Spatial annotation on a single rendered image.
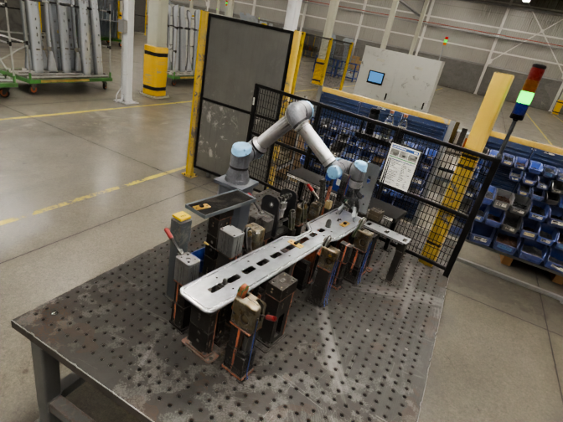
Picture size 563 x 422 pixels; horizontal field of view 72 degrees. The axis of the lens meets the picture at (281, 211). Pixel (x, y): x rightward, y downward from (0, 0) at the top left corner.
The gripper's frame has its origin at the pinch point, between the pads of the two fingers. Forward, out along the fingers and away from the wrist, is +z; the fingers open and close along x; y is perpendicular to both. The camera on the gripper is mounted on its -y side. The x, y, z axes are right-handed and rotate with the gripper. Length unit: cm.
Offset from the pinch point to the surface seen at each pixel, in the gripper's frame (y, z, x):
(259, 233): 64, -2, -16
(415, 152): -55, -36, 11
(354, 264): 6.8, 23.3, 16.0
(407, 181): -55, -17, 13
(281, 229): 34.6, 8.7, -22.0
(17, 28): -343, 71, -1266
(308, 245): 41.9, 4.9, 0.4
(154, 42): -378, 0, -687
